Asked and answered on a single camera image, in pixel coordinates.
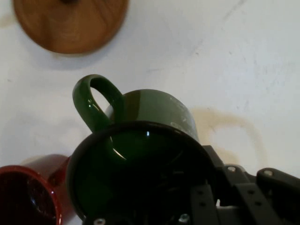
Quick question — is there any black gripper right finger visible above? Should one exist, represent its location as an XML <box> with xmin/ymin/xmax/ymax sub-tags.
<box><xmin>202</xmin><ymin>144</ymin><xmax>300</xmax><ymax>225</ymax></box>

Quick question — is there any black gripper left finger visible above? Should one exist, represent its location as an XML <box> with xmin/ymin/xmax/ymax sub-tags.
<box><xmin>83</xmin><ymin>184</ymin><xmax>220</xmax><ymax>225</ymax></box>

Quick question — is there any green enamel mug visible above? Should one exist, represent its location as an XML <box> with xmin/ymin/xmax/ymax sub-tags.
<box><xmin>66</xmin><ymin>74</ymin><xmax>218</xmax><ymax>222</ymax></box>

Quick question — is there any red enamel mug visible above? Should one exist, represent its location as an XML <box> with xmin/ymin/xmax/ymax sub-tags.
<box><xmin>0</xmin><ymin>153</ymin><xmax>71</xmax><ymax>225</ymax></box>

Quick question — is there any brown wooden mug tree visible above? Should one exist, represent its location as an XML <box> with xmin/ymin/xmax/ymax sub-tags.
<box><xmin>13</xmin><ymin>0</ymin><xmax>130</xmax><ymax>55</ymax></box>

